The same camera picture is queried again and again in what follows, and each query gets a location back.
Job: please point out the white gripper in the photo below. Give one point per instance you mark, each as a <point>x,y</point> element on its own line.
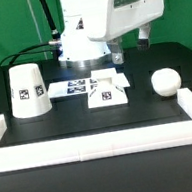
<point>108,19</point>

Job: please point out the white lamp base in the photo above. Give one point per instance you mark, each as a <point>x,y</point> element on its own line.
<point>107,92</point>

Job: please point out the white lamp bulb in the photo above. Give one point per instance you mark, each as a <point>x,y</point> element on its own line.
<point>166,82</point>

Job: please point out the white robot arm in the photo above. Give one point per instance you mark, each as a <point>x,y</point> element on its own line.
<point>77,49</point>

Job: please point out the white lamp shade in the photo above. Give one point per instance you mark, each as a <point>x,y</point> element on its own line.
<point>28,92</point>

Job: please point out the white marker sheet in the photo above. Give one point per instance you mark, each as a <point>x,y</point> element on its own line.
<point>66,88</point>

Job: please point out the white U-shaped fence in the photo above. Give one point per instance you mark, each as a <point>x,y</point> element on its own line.
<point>99,145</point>

